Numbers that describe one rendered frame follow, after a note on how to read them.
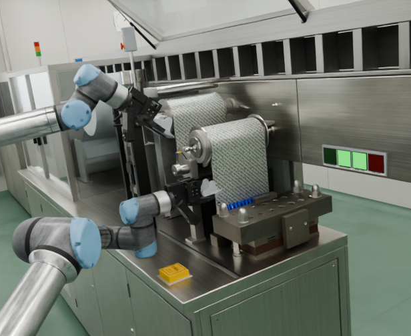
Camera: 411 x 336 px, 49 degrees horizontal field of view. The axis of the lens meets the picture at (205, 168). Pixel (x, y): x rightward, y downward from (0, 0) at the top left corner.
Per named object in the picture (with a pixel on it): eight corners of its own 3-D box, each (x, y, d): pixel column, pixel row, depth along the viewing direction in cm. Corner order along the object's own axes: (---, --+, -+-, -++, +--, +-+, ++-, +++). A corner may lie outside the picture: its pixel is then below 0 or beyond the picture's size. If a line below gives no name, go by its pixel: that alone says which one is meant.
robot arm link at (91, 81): (69, 83, 137) (84, 59, 137) (99, 102, 143) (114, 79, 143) (73, 87, 131) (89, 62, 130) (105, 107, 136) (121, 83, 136)
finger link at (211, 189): (225, 178, 154) (201, 184, 149) (227, 194, 155) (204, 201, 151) (220, 176, 156) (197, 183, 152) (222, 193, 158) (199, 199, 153)
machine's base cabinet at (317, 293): (43, 279, 357) (21, 175, 337) (120, 254, 389) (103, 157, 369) (223, 551, 146) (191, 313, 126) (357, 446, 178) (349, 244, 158)
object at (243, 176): (216, 212, 158) (211, 161, 154) (268, 195, 170) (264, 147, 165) (217, 213, 158) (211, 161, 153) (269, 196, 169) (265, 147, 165)
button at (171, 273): (159, 276, 142) (158, 269, 141) (179, 269, 145) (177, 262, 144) (169, 284, 136) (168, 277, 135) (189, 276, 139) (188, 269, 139)
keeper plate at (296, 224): (283, 247, 150) (281, 216, 147) (305, 238, 155) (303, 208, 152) (288, 249, 148) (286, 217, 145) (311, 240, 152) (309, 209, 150)
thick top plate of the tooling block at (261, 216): (213, 232, 153) (211, 215, 152) (300, 202, 173) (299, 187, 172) (241, 245, 140) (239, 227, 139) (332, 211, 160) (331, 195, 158)
